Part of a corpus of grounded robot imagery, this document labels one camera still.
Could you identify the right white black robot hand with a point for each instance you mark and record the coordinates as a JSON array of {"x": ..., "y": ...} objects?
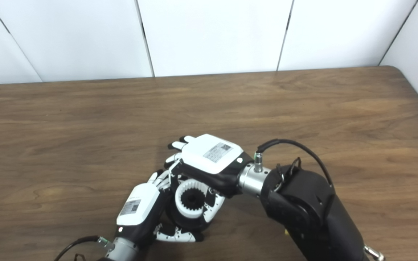
[{"x": 212, "y": 159}]

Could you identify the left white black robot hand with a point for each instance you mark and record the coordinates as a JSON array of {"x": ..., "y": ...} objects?
[{"x": 138, "y": 208}]

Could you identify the round black plastic part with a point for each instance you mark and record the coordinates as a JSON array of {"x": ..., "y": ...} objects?
[{"x": 191, "y": 223}]

